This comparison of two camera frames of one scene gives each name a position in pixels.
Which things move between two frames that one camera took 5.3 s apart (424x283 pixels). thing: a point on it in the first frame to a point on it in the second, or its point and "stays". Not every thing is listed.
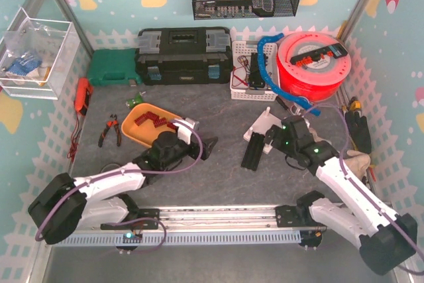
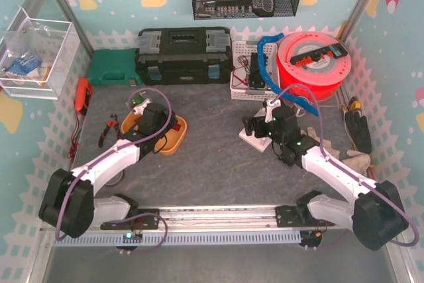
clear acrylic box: [37, 56] stays
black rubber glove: [359, 131] stays
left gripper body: [195, 150] to [169, 121]
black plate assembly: [256, 79] stays
